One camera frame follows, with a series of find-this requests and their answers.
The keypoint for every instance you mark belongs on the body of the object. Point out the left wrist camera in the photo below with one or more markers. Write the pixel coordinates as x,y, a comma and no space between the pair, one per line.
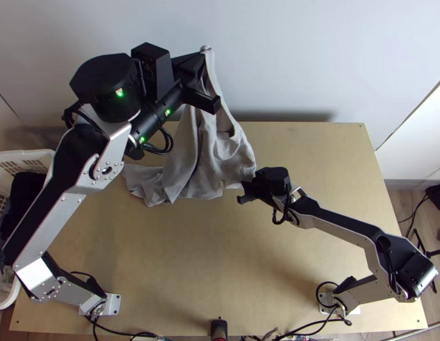
149,67

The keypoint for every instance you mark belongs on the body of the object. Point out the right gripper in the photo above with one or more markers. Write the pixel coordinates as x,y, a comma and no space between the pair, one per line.
268,183

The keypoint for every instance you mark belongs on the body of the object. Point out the heap of clothes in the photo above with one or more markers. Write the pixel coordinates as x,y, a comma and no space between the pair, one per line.
22,199

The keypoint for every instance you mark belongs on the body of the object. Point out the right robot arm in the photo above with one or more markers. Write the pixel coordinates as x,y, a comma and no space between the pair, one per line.
348,227

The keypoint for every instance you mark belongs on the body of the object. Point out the black stand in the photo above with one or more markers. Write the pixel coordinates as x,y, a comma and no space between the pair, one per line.
424,259

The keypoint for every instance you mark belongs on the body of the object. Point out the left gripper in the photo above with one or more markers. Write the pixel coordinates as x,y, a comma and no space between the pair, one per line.
202,99

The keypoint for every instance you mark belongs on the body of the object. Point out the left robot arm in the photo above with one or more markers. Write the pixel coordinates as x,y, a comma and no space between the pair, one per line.
63,199

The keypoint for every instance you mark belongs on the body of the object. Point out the white laundry basket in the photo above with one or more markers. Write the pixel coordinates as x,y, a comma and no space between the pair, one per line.
24,158

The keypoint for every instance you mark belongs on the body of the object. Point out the light grey t-shirt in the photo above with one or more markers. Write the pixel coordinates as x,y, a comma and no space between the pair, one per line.
209,156

